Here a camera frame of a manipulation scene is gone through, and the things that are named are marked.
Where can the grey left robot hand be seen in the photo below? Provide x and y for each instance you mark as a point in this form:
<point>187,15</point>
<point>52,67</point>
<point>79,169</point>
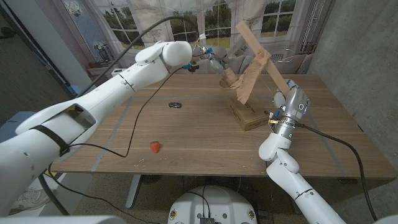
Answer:
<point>216,54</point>

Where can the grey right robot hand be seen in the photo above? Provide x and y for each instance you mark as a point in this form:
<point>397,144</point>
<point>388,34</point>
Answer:
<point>293,101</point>

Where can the long wooden stick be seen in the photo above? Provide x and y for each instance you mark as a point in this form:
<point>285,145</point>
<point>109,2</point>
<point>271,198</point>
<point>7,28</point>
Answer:
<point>276,74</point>

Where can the beige arm wrap bandage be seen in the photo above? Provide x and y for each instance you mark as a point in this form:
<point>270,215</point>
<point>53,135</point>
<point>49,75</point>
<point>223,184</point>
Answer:
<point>248,81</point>

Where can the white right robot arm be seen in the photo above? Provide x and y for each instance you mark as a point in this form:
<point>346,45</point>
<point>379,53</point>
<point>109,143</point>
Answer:
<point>295,183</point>

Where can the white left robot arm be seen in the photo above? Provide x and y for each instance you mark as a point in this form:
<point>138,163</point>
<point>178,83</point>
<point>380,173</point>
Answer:
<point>93,109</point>

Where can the brown cardboard box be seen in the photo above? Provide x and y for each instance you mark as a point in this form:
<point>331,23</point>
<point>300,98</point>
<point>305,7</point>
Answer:
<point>248,116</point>

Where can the black toy car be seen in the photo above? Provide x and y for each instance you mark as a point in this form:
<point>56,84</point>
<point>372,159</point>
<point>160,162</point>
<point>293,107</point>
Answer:
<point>175,105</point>

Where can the white power strip box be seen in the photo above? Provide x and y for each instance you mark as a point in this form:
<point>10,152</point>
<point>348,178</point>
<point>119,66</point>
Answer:
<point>115,71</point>

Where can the red toy strawberry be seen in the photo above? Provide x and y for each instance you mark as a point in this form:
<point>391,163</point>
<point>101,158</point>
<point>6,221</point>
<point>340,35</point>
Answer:
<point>155,147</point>

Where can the printed window backdrop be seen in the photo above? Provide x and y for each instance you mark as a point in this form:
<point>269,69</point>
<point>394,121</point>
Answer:
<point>280,31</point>

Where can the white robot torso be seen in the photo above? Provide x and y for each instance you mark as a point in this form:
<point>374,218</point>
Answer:
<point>211,205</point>

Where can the grey table leg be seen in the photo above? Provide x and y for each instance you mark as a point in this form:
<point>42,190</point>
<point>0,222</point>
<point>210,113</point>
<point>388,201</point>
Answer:
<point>133,189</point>

